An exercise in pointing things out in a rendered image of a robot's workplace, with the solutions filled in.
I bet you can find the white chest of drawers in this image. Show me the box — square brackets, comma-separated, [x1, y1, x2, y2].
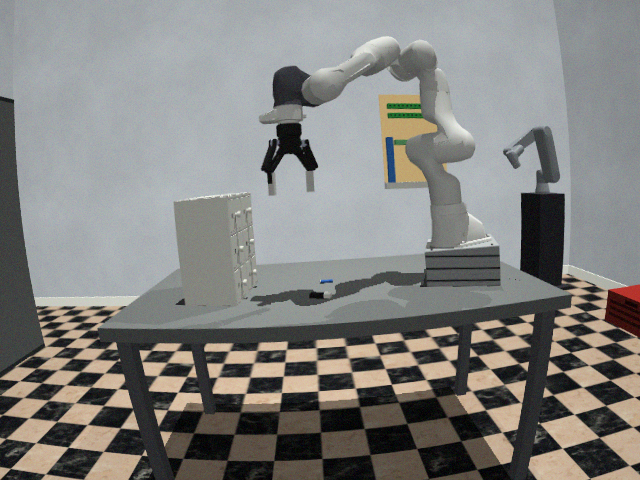
[173, 192, 258, 306]

